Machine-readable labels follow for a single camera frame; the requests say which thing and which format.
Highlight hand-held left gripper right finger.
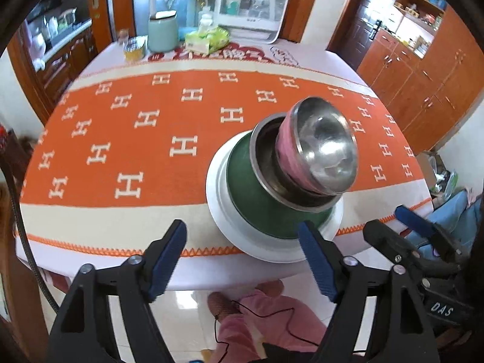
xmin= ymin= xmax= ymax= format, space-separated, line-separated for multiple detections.
xmin=298 ymin=220 xmax=441 ymax=363

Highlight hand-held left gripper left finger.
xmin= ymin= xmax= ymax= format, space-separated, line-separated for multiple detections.
xmin=47 ymin=219 xmax=188 ymax=363

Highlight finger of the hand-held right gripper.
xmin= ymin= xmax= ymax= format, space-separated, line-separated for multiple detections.
xmin=395 ymin=204 xmax=466 ymax=269
xmin=363 ymin=219 xmax=430 ymax=286

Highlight large white plate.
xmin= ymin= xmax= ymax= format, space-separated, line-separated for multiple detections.
xmin=206 ymin=130 xmax=344 ymax=263

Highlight green plate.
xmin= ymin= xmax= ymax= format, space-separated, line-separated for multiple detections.
xmin=227 ymin=130 xmax=333 ymax=240

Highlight steel bowl with pink outside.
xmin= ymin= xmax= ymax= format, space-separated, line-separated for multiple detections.
xmin=275 ymin=97 xmax=359 ymax=196

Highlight wide steel basin bowl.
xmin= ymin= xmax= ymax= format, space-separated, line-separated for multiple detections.
xmin=250 ymin=115 xmax=338 ymax=212

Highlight person's right forearm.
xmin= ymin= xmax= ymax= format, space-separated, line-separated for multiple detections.
xmin=431 ymin=310 xmax=484 ymax=363

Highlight person's fuzzy slipper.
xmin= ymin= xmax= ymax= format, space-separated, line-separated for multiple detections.
xmin=261 ymin=280 xmax=284 ymax=299
xmin=208 ymin=293 xmax=243 ymax=318

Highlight cardboard box with bags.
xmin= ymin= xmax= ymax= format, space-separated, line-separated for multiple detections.
xmin=418 ymin=151 xmax=460 ymax=197

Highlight person's pink pants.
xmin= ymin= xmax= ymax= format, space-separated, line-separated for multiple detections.
xmin=217 ymin=287 xmax=329 ymax=363

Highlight orange patterned tablecloth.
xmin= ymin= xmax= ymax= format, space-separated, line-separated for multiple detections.
xmin=15 ymin=40 xmax=433 ymax=292

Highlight orange wooden cabinet row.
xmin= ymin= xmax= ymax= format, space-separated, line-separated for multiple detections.
xmin=357 ymin=4 xmax=484 ymax=152

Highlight dark brown door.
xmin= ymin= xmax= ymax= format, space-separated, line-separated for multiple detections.
xmin=331 ymin=0 xmax=397 ymax=72

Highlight shelf of assorted small items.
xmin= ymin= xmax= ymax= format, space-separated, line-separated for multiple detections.
xmin=393 ymin=0 xmax=449 ymax=57

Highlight glass jar with yellow contents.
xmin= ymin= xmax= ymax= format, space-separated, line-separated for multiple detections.
xmin=124 ymin=36 xmax=147 ymax=61

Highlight wooden kitchen base cabinet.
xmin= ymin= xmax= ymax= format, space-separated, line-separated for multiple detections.
xmin=38 ymin=30 xmax=97 ymax=103

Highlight green tissue pack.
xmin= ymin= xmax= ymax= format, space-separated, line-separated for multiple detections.
xmin=185 ymin=26 xmax=231 ymax=54

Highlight mint green canister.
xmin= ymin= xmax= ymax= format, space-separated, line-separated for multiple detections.
xmin=147 ymin=11 xmax=179 ymax=51

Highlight white countertop sterilizer cabinet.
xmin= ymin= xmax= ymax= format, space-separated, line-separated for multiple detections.
xmin=215 ymin=0 xmax=290 ymax=43

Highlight small white bottle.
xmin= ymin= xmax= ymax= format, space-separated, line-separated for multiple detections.
xmin=198 ymin=5 xmax=214 ymax=31

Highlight thick black cable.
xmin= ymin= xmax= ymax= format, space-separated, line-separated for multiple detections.
xmin=0 ymin=151 xmax=59 ymax=314

